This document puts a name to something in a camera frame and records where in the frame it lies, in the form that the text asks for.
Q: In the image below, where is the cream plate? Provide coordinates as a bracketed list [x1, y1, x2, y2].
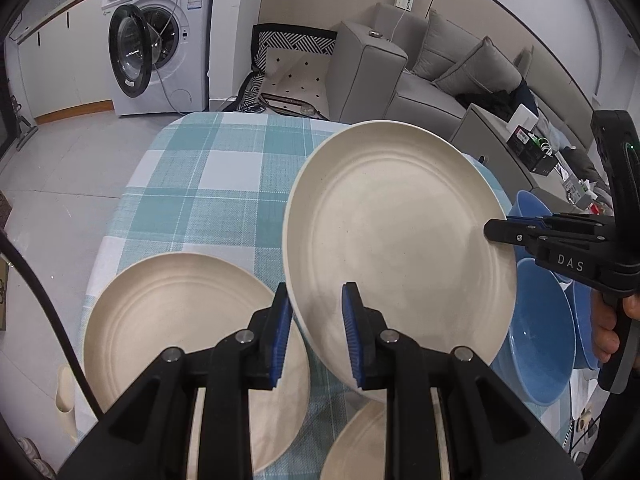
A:
[320, 400, 451, 480]
[281, 120, 518, 403]
[82, 252, 311, 476]

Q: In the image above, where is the black cable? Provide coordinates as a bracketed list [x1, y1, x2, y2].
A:
[0, 232, 101, 421]

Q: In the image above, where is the white charging cable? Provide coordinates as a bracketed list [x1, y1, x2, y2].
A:
[390, 7, 408, 43]

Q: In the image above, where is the grey sofa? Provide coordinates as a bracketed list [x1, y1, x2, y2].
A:
[327, 2, 538, 146]

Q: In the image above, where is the black open box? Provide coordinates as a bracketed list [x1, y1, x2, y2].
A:
[507, 127, 561, 173]

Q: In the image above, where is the grey duvet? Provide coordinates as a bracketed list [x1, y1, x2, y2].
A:
[557, 145, 613, 196]

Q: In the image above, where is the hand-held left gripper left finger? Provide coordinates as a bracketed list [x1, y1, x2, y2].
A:
[57, 282, 296, 480]

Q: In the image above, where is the small grey box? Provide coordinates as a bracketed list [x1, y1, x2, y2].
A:
[565, 176, 598, 208]

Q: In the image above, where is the white kitchen base cabinet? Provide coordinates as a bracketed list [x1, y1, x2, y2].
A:
[5, 0, 118, 123]

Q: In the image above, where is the teal checked tablecloth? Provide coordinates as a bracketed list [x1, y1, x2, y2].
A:
[82, 111, 603, 480]

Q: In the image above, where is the person's right forearm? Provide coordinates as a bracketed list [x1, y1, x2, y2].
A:
[587, 385, 640, 480]

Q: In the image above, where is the white washing machine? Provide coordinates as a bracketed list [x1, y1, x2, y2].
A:
[102, 0, 218, 117]

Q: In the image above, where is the person's right hand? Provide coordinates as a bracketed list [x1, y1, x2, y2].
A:
[590, 287, 621, 365]

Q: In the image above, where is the black jacket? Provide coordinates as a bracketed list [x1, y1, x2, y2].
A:
[457, 87, 521, 121]

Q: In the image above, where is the small metal frame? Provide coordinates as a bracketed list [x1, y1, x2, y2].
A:
[262, 92, 321, 116]

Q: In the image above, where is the black white patterned mat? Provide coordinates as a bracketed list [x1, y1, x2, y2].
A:
[235, 23, 338, 121]

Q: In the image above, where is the grey side cabinet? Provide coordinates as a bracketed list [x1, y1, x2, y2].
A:
[447, 103, 596, 211]

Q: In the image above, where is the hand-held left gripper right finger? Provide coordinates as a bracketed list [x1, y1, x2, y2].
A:
[341, 282, 583, 480]

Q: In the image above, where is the dark blue pillow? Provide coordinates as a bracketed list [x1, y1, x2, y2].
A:
[512, 82, 541, 116]

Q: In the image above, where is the white box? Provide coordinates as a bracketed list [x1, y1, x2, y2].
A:
[507, 104, 538, 133]

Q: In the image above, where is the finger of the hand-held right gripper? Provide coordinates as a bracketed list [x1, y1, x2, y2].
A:
[484, 219, 613, 249]
[505, 213, 616, 233]

